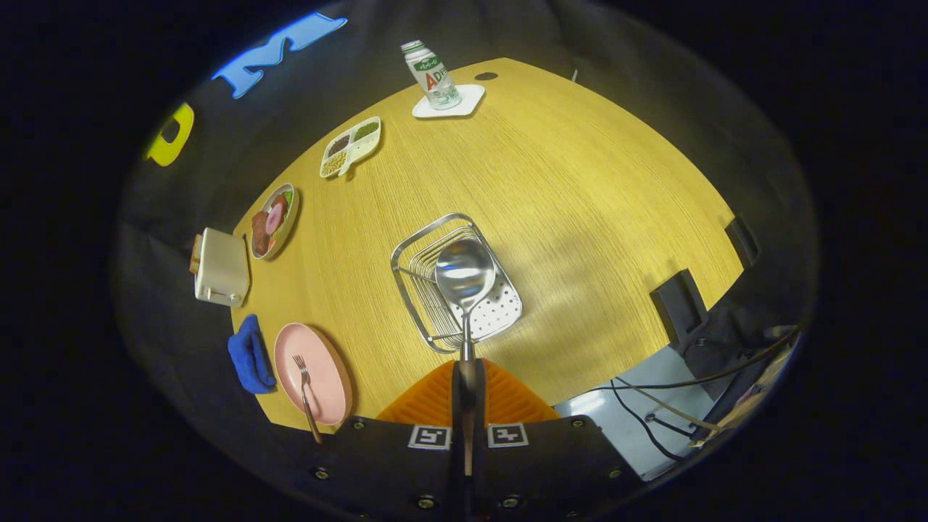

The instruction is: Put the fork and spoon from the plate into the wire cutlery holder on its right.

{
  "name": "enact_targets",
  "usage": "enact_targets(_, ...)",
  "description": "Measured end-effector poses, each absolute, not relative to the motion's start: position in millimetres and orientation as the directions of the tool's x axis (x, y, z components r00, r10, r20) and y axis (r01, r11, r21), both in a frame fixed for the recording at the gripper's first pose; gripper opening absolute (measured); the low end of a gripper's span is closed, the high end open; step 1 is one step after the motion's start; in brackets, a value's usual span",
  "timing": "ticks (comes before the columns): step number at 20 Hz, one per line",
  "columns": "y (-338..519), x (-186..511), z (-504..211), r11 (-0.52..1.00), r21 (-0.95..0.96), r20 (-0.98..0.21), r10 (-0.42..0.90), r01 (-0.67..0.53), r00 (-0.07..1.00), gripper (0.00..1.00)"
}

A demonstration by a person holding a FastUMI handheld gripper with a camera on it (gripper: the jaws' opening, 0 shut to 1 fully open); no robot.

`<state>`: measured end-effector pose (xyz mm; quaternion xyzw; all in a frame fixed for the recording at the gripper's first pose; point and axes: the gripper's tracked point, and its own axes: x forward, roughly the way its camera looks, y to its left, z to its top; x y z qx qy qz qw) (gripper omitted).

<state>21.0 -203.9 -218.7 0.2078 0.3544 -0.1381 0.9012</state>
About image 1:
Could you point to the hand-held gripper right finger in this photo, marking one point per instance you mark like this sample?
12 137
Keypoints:
478 406

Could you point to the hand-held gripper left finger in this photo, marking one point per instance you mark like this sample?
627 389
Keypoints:
457 406

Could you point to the silver spoon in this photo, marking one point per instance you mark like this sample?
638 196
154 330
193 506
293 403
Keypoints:
464 275

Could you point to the silver fork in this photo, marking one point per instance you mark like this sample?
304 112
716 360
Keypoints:
304 386

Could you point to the pink round plate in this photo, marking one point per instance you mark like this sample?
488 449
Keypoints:
326 370

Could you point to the blue towel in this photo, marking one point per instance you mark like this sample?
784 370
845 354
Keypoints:
250 355

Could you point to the large black table clamp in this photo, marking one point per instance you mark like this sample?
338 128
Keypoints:
678 304

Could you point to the grey oval food plate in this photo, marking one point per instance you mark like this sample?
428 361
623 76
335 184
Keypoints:
288 230

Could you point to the pink ham slice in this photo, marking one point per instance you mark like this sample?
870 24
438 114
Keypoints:
274 219

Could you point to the large brown meat piece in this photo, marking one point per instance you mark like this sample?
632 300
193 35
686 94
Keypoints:
259 232

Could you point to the green lettuce leaf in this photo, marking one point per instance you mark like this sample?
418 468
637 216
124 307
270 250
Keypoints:
288 198

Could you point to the pile of yellow beans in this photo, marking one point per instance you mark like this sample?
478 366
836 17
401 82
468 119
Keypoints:
333 164

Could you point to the white divided dish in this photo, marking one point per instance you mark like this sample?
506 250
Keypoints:
360 151

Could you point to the white toaster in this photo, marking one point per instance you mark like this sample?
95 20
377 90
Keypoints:
221 268

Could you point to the pile of dark beans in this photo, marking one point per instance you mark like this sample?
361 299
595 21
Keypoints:
339 144

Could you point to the pile of green beans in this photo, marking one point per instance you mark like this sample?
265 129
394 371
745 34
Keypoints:
365 130

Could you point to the toast bread slice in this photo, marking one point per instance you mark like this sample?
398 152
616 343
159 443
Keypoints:
196 252

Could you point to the white square coaster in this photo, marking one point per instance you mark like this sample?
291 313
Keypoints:
470 94

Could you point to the small black table clamp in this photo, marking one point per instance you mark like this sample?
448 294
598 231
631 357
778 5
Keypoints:
743 241

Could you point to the white green drink bottle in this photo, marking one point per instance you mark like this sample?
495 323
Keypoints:
433 76

